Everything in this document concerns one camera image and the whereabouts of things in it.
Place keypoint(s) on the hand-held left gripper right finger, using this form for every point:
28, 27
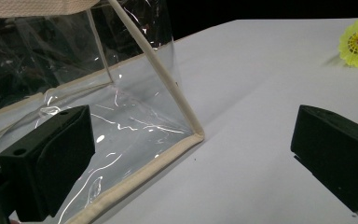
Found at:
338, 152

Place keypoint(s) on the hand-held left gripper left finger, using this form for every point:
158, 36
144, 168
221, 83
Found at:
52, 161

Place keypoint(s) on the clear bag with beige trim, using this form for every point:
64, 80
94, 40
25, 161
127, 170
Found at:
136, 109

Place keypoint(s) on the white table mat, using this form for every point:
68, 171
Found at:
245, 93

